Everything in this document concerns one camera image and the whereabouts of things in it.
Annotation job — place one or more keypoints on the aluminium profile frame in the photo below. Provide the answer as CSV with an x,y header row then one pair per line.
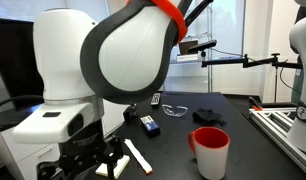
x,y
276,123

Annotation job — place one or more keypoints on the large black television screen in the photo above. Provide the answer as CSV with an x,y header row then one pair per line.
x,y
13,60

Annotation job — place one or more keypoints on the black fabric pouch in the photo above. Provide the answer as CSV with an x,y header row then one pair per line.
x,y
206,116

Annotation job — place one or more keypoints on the white mug with red inside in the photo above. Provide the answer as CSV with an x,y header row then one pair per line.
x,y
211,156

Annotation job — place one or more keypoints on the pale yellow sticky note pad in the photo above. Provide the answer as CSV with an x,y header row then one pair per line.
x,y
101,170

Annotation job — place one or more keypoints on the black remote control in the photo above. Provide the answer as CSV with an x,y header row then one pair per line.
x,y
155,99

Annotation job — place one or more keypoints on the blue and white box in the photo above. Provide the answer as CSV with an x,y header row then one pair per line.
x,y
149,126

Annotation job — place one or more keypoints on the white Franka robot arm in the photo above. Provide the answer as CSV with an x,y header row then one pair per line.
x,y
133,53

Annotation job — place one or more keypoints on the white flat box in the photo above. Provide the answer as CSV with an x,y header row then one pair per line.
x,y
188,58

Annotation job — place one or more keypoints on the long white strip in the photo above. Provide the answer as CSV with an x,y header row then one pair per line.
x,y
137,156

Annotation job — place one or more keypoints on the black table clamp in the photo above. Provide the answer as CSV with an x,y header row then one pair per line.
x,y
129,115

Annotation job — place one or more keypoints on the brown cardboard box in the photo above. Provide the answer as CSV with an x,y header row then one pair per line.
x,y
187,46

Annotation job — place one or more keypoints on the black lever clamp orange tip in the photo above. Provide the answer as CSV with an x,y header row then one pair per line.
x,y
255,106

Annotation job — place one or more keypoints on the black articulated camera mount arm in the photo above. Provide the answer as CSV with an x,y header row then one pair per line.
x,y
256,61

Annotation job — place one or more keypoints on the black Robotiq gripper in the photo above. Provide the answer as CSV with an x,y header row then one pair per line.
x,y
83,140

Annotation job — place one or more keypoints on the black bar camera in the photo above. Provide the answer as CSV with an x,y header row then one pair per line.
x,y
203,46

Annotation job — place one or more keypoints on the clear safety glasses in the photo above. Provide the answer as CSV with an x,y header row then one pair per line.
x,y
174,111

